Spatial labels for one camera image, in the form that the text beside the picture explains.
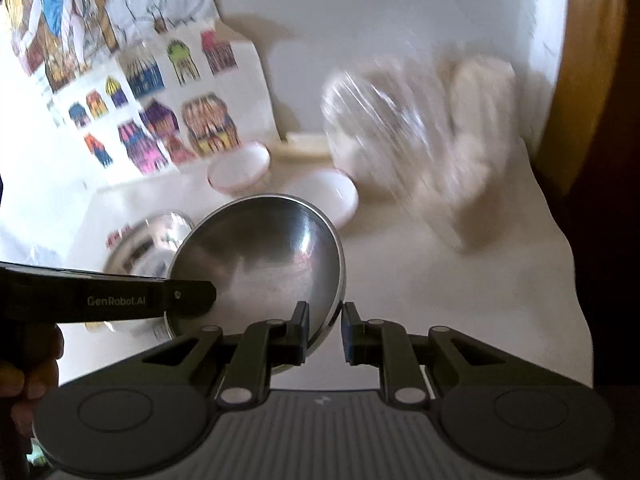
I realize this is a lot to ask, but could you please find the person's left hand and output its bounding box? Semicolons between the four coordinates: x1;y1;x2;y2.
0;323;65;441

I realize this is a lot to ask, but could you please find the clear bag of white rolls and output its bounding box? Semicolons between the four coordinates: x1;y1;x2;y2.
321;54;516;252

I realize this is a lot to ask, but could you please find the white cartoon duck tablecloth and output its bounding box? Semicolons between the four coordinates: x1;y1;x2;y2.
1;145;592;384

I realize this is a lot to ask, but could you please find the white red-rimmed bowl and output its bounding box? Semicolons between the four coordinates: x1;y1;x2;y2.
281;168;359;229
206;141;271;197

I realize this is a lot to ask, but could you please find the cream rolled stick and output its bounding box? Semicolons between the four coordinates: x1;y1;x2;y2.
269;132;331;160

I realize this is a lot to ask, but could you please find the paper with coloured houses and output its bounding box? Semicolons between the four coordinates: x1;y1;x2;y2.
46;21;280;188

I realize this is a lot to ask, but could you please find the small matte steel bowl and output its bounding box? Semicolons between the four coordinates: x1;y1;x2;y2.
165;194;346;351

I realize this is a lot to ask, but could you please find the large deep steel bowl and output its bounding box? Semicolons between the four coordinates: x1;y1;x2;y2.
103;210;196;344

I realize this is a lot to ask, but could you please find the brown wooden frame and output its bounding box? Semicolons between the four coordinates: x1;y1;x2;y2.
535;0;628;196

